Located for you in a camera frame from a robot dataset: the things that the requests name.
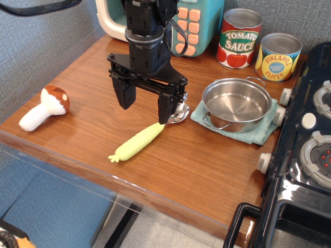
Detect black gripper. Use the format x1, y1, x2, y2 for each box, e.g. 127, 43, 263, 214
108, 33, 188, 124

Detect plush brown white mushroom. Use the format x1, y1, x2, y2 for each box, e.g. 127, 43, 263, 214
19, 85, 70, 132

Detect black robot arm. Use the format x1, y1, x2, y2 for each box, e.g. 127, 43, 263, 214
108, 1, 188, 124

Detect teal toy microwave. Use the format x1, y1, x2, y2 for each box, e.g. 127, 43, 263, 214
95, 0, 224, 57

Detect small steel pot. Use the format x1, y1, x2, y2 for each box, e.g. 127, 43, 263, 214
202, 77, 272, 133

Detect tomato sauce can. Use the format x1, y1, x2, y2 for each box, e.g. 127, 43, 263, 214
217, 8, 263, 69

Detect light teal cloth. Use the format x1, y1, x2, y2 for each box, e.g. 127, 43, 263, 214
190, 99, 282, 145

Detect pineapple slices can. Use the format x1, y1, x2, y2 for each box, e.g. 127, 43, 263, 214
255, 33, 303, 82

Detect black toy stove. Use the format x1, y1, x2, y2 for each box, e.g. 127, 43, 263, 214
223, 42, 330, 247

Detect orange plush object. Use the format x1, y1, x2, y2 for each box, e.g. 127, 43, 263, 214
15, 237, 36, 248

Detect spoon with green handle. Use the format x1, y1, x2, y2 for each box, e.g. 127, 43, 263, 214
108, 103, 190, 163

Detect black braided cable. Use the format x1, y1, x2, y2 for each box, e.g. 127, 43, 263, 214
0, 0, 83, 17

